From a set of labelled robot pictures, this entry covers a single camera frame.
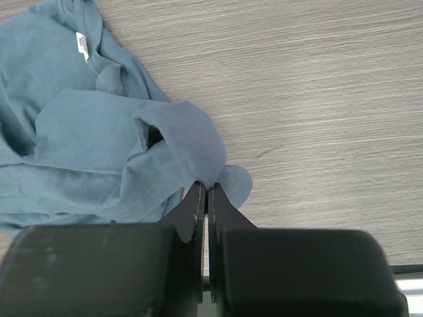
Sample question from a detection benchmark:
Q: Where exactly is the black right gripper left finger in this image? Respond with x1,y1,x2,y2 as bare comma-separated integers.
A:
1,182,202,316

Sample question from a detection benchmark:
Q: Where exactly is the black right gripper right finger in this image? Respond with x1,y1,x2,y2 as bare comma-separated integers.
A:
208,184,408,316

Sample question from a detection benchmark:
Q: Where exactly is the slate blue t shirt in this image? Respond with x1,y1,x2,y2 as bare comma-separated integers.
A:
1,1,252,237

